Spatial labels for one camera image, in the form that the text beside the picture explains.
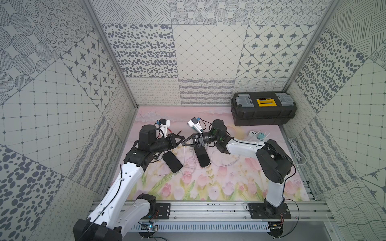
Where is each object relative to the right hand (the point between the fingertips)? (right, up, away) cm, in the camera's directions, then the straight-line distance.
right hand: (183, 144), depth 73 cm
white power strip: (+46, +2, +28) cm, 54 cm away
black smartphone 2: (-9, -14, +18) cm, 24 cm away
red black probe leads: (-12, +3, +33) cm, 35 cm away
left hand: (-1, +6, -1) cm, 6 cm away
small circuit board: (-16, -39, -3) cm, 42 cm away
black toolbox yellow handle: (+50, +19, +23) cm, 58 cm away
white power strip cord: (+72, -9, +23) cm, 76 cm away
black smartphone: (+10, -11, +21) cm, 26 cm away
